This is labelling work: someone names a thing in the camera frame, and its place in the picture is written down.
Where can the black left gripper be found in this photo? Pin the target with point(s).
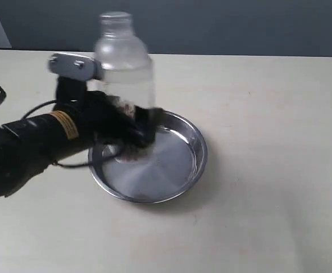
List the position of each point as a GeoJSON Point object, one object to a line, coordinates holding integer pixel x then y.
{"type": "Point", "coordinates": [105, 117]}

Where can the clear plastic shaker bottle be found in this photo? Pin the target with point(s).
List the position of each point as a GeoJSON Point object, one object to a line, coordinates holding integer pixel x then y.
{"type": "Point", "coordinates": [127, 69]}

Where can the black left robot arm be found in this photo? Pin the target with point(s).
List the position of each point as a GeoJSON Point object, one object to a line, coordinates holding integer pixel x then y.
{"type": "Point", "coordinates": [29, 145]}

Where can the round stainless steel plate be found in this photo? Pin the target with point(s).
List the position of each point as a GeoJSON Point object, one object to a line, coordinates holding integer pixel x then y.
{"type": "Point", "coordinates": [178, 160]}

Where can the silver wrist camera on left gripper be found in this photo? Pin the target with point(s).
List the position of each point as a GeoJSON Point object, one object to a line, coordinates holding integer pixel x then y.
{"type": "Point", "coordinates": [76, 67]}

